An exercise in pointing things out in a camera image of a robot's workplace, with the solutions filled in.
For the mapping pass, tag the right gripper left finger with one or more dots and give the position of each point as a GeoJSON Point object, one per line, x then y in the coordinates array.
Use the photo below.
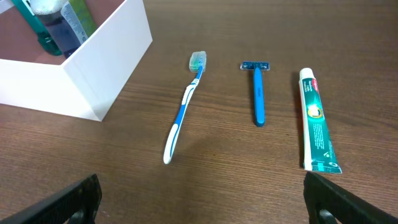
{"type": "Point", "coordinates": [77, 203]}

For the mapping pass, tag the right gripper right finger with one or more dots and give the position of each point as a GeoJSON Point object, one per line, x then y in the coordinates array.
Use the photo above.
{"type": "Point", "coordinates": [327, 202]}

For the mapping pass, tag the green white toothpaste tube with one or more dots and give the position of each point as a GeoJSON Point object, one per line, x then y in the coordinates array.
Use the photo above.
{"type": "Point", "coordinates": [319, 155]}

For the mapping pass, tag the blue disposable razor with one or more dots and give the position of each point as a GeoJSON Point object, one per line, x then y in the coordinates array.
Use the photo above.
{"type": "Point", "coordinates": [259, 107]}

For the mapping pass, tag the blue white toothbrush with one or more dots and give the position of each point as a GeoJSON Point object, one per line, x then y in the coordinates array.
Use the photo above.
{"type": "Point", "coordinates": [197, 64]}

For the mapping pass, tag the clear pump soap bottle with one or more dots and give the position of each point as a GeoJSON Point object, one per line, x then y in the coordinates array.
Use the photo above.
{"type": "Point", "coordinates": [62, 23]}

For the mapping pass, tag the green soap bar box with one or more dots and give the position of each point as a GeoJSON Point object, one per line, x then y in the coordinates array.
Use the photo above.
{"type": "Point", "coordinates": [84, 16]}

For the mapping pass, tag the white cardboard box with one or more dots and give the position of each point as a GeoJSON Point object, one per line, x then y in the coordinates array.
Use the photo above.
{"type": "Point", "coordinates": [84, 85]}

